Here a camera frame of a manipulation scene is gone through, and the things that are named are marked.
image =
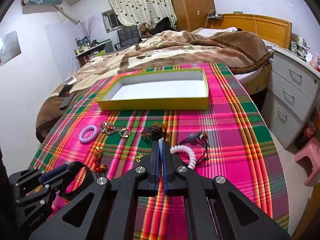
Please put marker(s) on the pink plaid cloth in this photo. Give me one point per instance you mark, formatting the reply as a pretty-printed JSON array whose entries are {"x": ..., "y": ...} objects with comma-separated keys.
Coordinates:
[{"x": 240, "y": 145}]

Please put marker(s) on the brown patterned blanket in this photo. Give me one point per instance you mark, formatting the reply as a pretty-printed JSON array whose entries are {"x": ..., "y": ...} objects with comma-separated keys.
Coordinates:
[{"x": 243, "y": 52}]

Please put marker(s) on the wooden headboard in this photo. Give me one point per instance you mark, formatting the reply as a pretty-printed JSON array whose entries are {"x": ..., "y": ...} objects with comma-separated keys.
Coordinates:
[{"x": 274, "y": 30}]

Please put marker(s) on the black office chair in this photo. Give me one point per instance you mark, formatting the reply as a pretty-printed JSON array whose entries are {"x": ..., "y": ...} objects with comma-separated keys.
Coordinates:
[{"x": 127, "y": 36}]

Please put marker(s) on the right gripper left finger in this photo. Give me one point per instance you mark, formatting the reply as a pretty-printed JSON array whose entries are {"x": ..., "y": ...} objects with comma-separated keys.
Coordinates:
[{"x": 149, "y": 172}]

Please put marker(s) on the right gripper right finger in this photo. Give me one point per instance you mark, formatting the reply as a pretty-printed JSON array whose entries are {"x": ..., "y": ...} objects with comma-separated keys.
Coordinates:
[{"x": 173, "y": 185}]

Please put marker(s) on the grey drawer nightstand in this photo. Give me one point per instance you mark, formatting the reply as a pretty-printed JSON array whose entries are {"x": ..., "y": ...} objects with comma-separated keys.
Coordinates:
[{"x": 291, "y": 95}]

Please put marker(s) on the black tie with ball beads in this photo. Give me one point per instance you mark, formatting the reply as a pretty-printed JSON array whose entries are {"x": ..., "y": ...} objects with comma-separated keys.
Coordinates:
[{"x": 200, "y": 138}]

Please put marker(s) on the yellow shallow cardboard box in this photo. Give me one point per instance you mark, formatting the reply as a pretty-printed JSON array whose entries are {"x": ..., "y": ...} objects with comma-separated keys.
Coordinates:
[{"x": 173, "y": 89}]

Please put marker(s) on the wooden wardrobe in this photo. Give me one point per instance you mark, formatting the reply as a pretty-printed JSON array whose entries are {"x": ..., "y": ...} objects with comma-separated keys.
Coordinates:
[{"x": 191, "y": 14}]

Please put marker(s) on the patterned white curtain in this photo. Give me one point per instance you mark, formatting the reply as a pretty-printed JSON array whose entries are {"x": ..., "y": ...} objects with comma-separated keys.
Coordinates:
[{"x": 135, "y": 12}]

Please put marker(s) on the brown teddy bear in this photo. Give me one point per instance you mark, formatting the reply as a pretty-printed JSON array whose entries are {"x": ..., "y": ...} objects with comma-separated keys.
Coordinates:
[{"x": 144, "y": 30}]

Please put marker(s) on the small gold bead ornament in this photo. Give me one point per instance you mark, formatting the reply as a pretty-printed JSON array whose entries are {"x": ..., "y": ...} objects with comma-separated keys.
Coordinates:
[{"x": 138, "y": 158}]

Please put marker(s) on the black phone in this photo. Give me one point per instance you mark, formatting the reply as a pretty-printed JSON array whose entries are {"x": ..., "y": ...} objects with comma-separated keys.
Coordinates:
[{"x": 67, "y": 101}]

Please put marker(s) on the pink plastic stool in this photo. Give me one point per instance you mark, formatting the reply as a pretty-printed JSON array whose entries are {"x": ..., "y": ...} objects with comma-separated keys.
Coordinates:
[{"x": 311, "y": 152}]

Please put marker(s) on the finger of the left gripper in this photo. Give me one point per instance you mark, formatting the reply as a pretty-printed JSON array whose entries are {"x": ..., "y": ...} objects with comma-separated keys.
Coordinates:
[
  {"x": 51, "y": 174},
  {"x": 59, "y": 182}
]

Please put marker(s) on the white desk shelf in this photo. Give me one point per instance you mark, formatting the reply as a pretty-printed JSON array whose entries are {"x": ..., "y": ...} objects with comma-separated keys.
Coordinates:
[{"x": 100, "y": 49}]

